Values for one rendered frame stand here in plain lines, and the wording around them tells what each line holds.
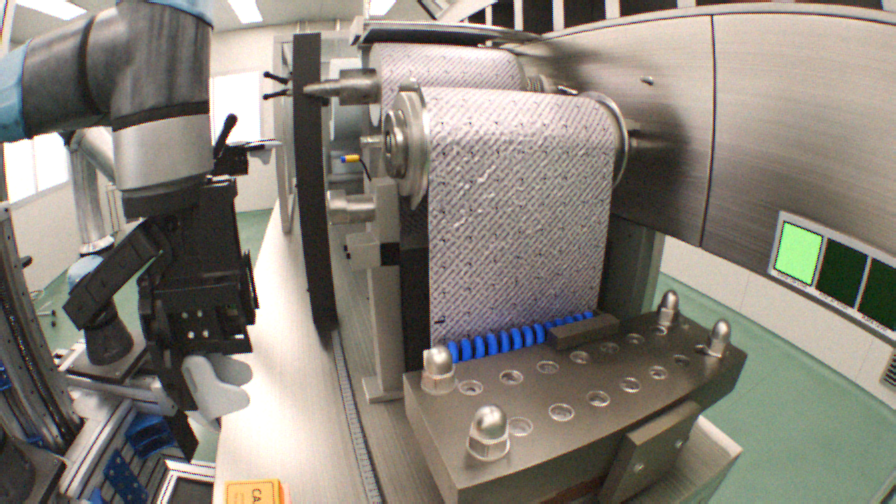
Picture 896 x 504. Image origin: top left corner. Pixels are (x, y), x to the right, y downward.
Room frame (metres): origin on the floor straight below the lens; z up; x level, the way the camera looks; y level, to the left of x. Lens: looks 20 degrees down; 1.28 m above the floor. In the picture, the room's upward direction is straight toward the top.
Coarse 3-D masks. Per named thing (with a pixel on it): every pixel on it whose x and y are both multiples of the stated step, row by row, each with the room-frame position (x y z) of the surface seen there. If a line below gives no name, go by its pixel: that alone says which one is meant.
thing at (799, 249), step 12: (792, 228) 0.28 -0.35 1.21; (792, 240) 0.28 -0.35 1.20; (804, 240) 0.26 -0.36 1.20; (816, 240) 0.25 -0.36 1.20; (780, 252) 0.29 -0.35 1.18; (792, 252) 0.27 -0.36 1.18; (804, 252) 0.26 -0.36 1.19; (816, 252) 0.24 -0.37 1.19; (780, 264) 0.28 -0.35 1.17; (792, 264) 0.27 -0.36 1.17; (804, 264) 0.26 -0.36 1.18; (804, 276) 0.25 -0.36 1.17
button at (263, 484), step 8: (248, 480) 0.24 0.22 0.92; (256, 480) 0.24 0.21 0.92; (264, 480) 0.25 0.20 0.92; (272, 480) 0.25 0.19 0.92; (224, 488) 0.22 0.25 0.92; (232, 488) 0.22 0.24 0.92; (240, 488) 0.23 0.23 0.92; (248, 488) 0.23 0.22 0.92; (256, 488) 0.23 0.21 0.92; (264, 488) 0.23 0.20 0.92; (272, 488) 0.24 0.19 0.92; (280, 488) 0.24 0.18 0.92; (224, 496) 0.21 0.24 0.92; (232, 496) 0.21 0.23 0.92; (240, 496) 0.22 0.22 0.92; (248, 496) 0.22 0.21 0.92; (256, 496) 0.22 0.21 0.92; (264, 496) 0.22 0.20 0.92; (272, 496) 0.23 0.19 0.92; (280, 496) 0.23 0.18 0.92
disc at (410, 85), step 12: (408, 84) 0.43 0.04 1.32; (420, 96) 0.39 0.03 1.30; (420, 108) 0.39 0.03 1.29; (420, 120) 0.39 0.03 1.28; (420, 132) 0.39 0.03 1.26; (420, 168) 0.39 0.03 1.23; (420, 180) 0.39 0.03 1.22; (420, 192) 0.39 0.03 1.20; (408, 204) 0.43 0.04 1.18; (420, 204) 0.40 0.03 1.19
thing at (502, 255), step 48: (432, 192) 0.38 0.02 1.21; (480, 192) 0.40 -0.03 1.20; (528, 192) 0.42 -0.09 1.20; (576, 192) 0.44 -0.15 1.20; (432, 240) 0.38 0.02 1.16; (480, 240) 0.40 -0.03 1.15; (528, 240) 0.42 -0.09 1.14; (576, 240) 0.45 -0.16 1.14; (432, 288) 0.38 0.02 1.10; (480, 288) 0.40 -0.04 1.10; (528, 288) 0.42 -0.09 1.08; (576, 288) 0.45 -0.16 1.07; (432, 336) 0.38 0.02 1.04; (480, 336) 0.40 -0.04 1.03
